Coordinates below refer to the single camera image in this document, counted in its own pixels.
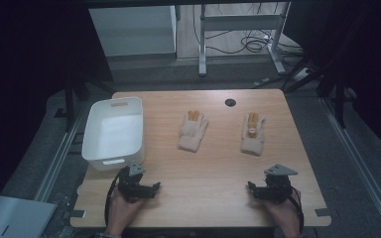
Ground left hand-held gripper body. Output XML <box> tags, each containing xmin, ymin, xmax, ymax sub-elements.
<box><xmin>116</xmin><ymin>163</ymin><xmax>157</xmax><ymax>203</ymax></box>

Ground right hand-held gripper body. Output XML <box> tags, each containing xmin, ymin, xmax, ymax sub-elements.
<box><xmin>257</xmin><ymin>164</ymin><xmax>299</xmax><ymax>204</ymax></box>

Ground white plastic storage bin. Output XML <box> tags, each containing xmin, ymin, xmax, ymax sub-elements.
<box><xmin>81</xmin><ymin>96</ymin><xmax>146</xmax><ymax>172</ymax></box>

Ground white fuzzy glove yellow patch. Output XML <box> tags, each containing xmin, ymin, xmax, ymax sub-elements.
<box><xmin>239</xmin><ymin>112</ymin><xmax>267</xmax><ymax>157</ymax></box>
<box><xmin>177</xmin><ymin>110</ymin><xmax>209</xmax><ymax>154</ymax></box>

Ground person's right hand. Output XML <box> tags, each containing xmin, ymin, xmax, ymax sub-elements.
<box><xmin>263</xmin><ymin>187</ymin><xmax>303</xmax><ymax>238</ymax></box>

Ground person's left hand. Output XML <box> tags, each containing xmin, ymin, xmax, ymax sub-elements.
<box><xmin>106</xmin><ymin>192</ymin><xmax>147</xmax><ymax>236</ymax></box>

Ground grey wristband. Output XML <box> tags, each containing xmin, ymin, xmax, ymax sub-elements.
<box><xmin>94</xmin><ymin>231</ymin><xmax>123</xmax><ymax>238</ymax></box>

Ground black metal stand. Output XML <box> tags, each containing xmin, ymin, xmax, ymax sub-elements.
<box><xmin>63</xmin><ymin>73</ymin><xmax>115</xmax><ymax>133</ymax></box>
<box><xmin>316</xmin><ymin>63</ymin><xmax>359</xmax><ymax>129</ymax></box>

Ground white power strip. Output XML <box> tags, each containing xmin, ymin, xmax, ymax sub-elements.
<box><xmin>293</xmin><ymin>66</ymin><xmax>312</xmax><ymax>83</ymax></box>

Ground white flat sheet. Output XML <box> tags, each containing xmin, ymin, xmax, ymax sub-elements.
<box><xmin>0</xmin><ymin>195</ymin><xmax>58</xmax><ymax>238</ymax></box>

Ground white panel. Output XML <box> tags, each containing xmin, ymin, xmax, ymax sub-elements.
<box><xmin>88</xmin><ymin>5</ymin><xmax>178</xmax><ymax>58</ymax></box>

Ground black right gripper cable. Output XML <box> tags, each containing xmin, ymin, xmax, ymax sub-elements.
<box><xmin>290</xmin><ymin>186</ymin><xmax>306</xmax><ymax>234</ymax></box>

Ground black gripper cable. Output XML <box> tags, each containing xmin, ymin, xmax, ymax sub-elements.
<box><xmin>290</xmin><ymin>186</ymin><xmax>306</xmax><ymax>234</ymax></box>
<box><xmin>103</xmin><ymin>168</ymin><xmax>130</xmax><ymax>229</ymax></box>

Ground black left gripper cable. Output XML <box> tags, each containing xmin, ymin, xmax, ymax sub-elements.
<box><xmin>103</xmin><ymin>168</ymin><xmax>130</xmax><ymax>229</ymax></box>

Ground aluminium floor rail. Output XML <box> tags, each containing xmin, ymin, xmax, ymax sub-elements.
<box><xmin>319</xmin><ymin>96</ymin><xmax>381</xmax><ymax>238</ymax></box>
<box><xmin>33</xmin><ymin>100</ymin><xmax>91</xmax><ymax>203</ymax></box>

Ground black floor cables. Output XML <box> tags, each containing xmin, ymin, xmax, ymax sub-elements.
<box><xmin>191</xmin><ymin>3</ymin><xmax>306</xmax><ymax>58</ymax></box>

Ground white metal desk frame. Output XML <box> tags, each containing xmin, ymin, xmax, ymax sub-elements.
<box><xmin>197</xmin><ymin>2</ymin><xmax>292</xmax><ymax>77</ymax></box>

